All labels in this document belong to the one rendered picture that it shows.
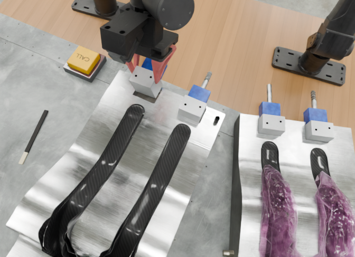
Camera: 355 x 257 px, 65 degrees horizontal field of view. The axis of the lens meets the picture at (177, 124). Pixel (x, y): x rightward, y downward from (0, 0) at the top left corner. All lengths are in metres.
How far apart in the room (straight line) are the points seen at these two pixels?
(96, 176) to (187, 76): 0.36
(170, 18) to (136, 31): 0.06
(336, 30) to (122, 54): 0.49
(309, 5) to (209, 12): 1.51
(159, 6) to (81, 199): 0.35
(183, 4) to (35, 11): 0.62
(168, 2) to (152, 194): 0.34
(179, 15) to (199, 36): 0.43
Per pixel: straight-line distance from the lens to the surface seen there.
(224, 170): 0.67
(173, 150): 0.58
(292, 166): 0.66
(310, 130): 0.68
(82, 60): 0.77
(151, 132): 0.59
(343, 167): 0.72
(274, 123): 0.65
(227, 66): 0.80
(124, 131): 0.60
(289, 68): 0.84
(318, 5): 2.39
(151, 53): 0.51
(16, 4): 1.01
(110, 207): 0.53
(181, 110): 0.58
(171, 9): 0.42
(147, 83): 0.57
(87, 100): 0.74
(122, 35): 0.43
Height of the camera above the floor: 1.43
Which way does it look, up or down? 66 degrees down
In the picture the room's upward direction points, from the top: 7 degrees clockwise
